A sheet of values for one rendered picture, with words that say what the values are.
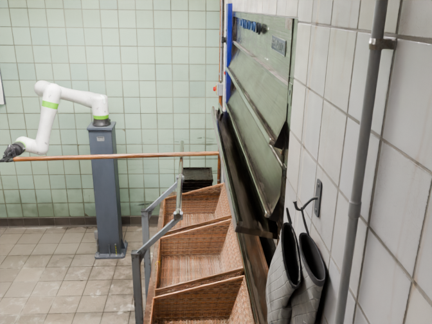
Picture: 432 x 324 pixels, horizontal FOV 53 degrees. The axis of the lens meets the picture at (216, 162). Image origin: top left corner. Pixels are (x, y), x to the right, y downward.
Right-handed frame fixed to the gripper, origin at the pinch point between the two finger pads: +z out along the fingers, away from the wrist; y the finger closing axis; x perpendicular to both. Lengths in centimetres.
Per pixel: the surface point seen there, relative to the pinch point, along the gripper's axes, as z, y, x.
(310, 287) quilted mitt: 200, -35, -153
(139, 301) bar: 88, 52, -95
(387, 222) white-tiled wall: 221, -61, -157
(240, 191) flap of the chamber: 116, -21, -146
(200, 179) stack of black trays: -38, 36, -131
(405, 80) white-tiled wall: 219, -83, -158
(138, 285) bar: 88, 42, -96
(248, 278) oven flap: 110, 26, -150
